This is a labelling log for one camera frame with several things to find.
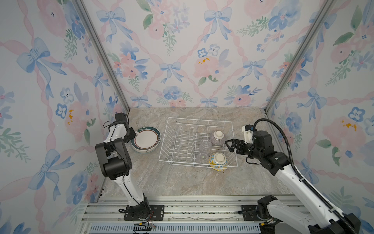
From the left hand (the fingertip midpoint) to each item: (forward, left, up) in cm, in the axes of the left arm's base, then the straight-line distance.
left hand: (129, 136), depth 96 cm
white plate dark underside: (-1, -11, -3) cm, 12 cm away
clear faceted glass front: (-17, -47, +4) cm, 50 cm away
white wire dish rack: (-3, -42, -1) cm, 42 cm away
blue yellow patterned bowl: (-16, -57, 0) cm, 59 cm away
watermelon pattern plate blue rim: (-6, -11, -3) cm, 13 cm away
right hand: (-13, -62, +14) cm, 65 cm away
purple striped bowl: (-1, -59, -2) cm, 59 cm away
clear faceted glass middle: (-9, -50, +4) cm, 50 cm away
